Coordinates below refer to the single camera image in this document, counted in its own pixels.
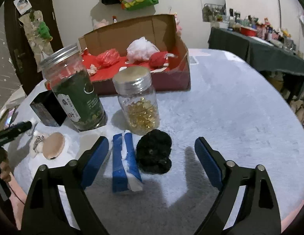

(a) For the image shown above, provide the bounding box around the red-lined cardboard box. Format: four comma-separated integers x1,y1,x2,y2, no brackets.
79,14,191,96

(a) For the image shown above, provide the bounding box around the green plush frog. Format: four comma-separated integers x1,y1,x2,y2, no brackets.
37,21,53,41

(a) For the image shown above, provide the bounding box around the white mesh bath pouf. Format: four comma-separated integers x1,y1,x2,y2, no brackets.
126,37,160,64

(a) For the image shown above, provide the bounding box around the tan round powder puff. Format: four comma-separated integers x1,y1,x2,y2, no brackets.
42,132,65,160

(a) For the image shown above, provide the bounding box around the red bowl on table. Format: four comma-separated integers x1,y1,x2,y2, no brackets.
240,26,257,37

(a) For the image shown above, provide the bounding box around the dark wooden door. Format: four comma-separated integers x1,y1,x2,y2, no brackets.
4,0,63,94

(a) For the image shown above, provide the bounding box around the jar of golden capsules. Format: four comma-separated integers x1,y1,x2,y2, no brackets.
113,66,160,135

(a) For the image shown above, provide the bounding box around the green tea leaf jar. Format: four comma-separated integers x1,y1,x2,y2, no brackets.
40,43,107,132

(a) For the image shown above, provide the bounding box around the dark green covered table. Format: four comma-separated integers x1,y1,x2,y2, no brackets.
208,27,304,76

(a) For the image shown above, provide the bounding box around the small white crumpled cloth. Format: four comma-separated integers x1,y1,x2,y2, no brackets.
87,64,97,76

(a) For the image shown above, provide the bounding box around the red plastic bag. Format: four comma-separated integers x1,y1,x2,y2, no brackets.
96,48,120,67

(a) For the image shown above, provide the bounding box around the black square box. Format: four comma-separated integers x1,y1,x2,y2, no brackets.
30,90,67,127

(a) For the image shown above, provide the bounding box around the white plush keychain toy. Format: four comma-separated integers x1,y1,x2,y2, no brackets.
29,130,47,158

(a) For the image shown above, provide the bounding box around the pink plush on wall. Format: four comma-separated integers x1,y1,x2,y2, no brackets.
92,19,109,30

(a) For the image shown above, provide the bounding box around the black fluffy pompom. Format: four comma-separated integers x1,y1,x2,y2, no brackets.
136,129,172,174

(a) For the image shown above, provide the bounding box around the person's left hand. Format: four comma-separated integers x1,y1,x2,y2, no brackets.
0,159,11,183

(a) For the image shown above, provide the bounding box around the blue tissue pack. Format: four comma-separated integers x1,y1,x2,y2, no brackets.
112,130,143,193

